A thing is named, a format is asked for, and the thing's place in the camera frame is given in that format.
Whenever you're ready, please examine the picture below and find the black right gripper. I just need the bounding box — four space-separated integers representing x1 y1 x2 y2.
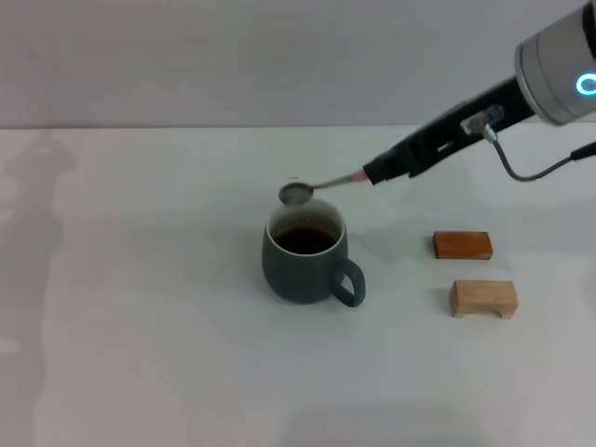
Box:
362 76 537 188

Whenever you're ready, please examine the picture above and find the light wooden arch block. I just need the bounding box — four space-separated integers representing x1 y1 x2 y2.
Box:
448 278 519 320

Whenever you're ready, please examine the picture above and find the dark coffee liquid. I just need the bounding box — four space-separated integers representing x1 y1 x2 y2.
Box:
272 225 337 255

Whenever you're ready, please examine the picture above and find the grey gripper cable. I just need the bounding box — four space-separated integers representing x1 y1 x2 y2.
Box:
483 128 596 183

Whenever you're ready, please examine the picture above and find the clear plastic cable connector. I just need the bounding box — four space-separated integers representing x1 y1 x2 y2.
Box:
459 103 506 137

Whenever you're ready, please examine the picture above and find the pink handled metal spoon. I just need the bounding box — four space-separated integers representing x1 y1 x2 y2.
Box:
278 169 374 206

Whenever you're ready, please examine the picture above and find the dark grey ceramic cup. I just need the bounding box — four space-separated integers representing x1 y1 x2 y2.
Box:
260 199 367 309

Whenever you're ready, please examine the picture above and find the dark brown wooden block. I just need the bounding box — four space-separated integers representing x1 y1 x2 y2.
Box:
431 230 494 261

